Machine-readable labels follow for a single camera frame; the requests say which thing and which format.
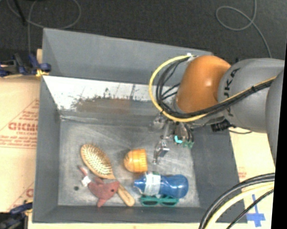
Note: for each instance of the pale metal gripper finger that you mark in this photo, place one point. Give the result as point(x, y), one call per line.
point(155, 158)
point(162, 146)

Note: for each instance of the orange ribbed cup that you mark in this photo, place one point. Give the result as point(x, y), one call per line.
point(136, 160)

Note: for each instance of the blue plastic bottle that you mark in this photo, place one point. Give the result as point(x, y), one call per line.
point(167, 186)

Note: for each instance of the green sunglasses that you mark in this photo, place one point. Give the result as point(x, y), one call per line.
point(159, 201)

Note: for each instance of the grey metal bin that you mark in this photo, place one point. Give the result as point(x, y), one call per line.
point(107, 133)

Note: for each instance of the wooden hairbrush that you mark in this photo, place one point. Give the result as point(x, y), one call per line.
point(97, 161)

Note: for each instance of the red-brown toy animal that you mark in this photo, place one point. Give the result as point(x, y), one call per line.
point(103, 189)

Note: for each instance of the brown cardboard board red print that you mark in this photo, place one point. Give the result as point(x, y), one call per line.
point(11, 137)

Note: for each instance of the black cylinder on white bracket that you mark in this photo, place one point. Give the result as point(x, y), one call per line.
point(221, 125)

